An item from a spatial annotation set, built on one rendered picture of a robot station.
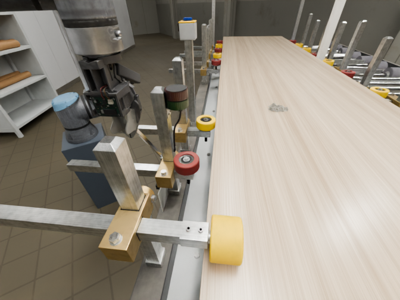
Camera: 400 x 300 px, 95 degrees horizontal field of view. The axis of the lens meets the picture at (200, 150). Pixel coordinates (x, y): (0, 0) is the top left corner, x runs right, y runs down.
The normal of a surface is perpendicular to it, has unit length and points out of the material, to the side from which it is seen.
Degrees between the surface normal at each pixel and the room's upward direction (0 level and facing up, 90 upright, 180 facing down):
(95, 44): 90
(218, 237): 28
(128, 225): 0
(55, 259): 0
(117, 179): 90
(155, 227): 0
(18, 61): 90
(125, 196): 90
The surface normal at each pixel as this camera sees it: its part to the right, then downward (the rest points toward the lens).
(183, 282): -0.02, -0.78
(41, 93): -0.02, 0.62
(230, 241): -0.07, -0.39
